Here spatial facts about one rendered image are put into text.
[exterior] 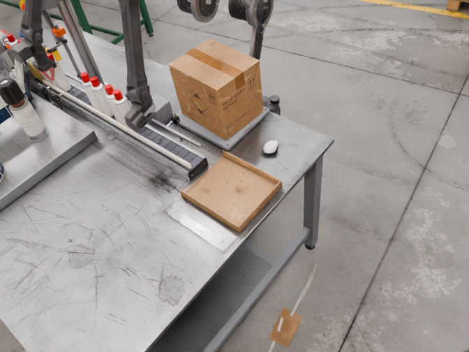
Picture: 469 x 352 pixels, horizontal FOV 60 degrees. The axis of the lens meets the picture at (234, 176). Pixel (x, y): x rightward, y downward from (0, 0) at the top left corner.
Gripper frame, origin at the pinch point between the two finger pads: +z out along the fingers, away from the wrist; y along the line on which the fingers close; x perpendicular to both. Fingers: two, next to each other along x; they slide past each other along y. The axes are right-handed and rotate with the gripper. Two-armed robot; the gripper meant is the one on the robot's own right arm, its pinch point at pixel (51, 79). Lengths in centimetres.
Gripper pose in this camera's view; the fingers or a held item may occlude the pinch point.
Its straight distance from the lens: 215.8
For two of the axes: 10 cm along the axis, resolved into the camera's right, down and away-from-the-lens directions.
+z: 1.0, 6.6, 7.4
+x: 6.3, -6.2, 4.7
